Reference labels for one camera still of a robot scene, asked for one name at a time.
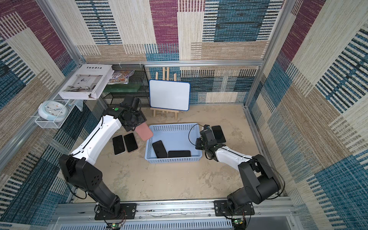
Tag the pink phone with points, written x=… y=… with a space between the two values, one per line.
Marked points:
x=144 y=131

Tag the black phone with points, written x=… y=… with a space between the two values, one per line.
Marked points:
x=118 y=145
x=179 y=153
x=131 y=143
x=160 y=150

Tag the white round clock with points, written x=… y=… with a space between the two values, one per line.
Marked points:
x=53 y=111

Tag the black wire rack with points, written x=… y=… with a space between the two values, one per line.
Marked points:
x=138 y=86

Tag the dark reddish phone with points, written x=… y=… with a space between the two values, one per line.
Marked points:
x=218 y=134

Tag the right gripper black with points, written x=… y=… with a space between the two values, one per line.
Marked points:
x=209 y=137

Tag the blue plastic storage basket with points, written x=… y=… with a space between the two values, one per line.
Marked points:
x=175 y=137

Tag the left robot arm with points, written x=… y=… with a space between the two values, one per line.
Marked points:
x=78 y=168

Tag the white whiteboard blue frame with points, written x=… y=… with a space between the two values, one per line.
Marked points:
x=172 y=95

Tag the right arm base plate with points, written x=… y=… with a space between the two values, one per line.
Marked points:
x=221 y=209

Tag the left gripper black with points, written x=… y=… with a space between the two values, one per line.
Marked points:
x=142 y=119

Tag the clear acrylic shelf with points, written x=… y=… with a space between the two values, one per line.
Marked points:
x=70 y=104

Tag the white book box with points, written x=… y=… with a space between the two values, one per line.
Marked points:
x=87 y=83

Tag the aluminium front rail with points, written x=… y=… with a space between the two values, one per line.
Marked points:
x=190 y=214

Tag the wooden easel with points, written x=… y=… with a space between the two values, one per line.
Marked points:
x=166 y=77

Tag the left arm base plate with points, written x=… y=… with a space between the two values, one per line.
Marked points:
x=127 y=211

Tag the colourful snack packet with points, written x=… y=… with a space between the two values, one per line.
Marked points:
x=120 y=77

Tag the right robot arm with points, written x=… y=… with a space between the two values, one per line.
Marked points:
x=258 y=177

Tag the black phone top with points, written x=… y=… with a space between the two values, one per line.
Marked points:
x=118 y=145

